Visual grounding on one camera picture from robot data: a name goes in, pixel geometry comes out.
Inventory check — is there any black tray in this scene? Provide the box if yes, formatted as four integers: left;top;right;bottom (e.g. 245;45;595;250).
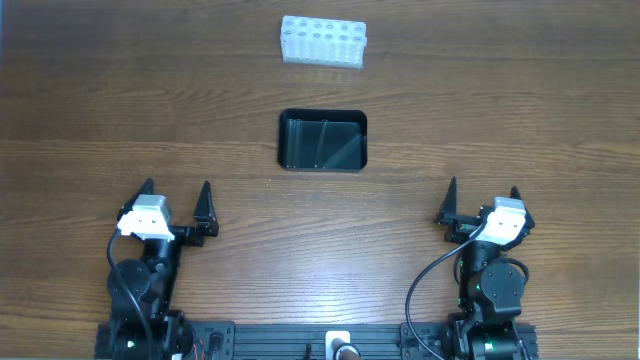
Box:
277;107;369;174

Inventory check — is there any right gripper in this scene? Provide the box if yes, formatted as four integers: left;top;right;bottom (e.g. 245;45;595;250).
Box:
432;175;536;245

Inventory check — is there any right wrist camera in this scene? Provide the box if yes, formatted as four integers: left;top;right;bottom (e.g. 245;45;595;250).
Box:
482;196;529;246

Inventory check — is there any white test tube rack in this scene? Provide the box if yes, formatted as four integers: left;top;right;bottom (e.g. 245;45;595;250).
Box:
279;14;369;70

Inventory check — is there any mounting rail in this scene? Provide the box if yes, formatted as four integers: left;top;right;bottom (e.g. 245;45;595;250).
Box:
94;319;541;360

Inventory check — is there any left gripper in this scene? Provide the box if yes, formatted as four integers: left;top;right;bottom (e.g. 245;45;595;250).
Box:
116;177;220;249

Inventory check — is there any black cable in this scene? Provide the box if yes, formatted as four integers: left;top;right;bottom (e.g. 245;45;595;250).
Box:
105;228;155;360
403;224;487;360

